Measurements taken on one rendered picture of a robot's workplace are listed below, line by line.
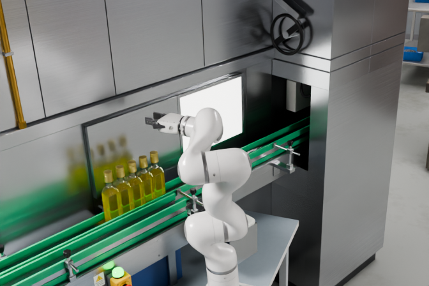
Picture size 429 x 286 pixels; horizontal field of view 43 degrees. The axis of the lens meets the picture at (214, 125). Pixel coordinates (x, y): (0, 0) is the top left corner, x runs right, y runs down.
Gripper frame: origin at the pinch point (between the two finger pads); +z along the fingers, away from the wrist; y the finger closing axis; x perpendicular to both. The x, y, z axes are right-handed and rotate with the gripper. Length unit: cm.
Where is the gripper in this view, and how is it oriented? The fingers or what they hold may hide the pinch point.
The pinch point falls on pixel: (152, 118)
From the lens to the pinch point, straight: 226.6
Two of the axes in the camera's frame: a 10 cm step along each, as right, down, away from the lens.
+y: 5.1, -3.6, 7.8
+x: -0.4, -9.1, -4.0
